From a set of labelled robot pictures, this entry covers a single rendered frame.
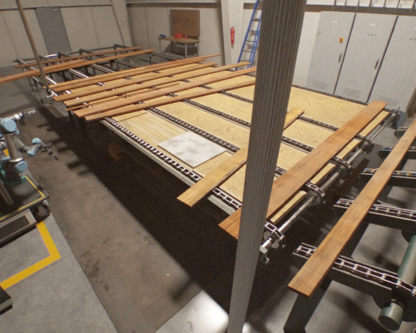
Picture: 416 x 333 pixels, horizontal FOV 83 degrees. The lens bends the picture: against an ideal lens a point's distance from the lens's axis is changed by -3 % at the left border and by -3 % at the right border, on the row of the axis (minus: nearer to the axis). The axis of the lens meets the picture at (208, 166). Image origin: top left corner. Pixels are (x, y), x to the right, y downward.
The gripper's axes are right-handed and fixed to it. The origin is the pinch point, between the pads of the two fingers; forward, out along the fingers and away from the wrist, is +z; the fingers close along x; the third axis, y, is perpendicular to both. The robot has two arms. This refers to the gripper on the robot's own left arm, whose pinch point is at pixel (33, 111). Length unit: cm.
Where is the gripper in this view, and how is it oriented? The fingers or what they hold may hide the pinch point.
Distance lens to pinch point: 327.8
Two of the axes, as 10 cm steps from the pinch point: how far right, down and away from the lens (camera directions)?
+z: 4.7, -5.0, 7.3
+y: -1.7, -8.6, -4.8
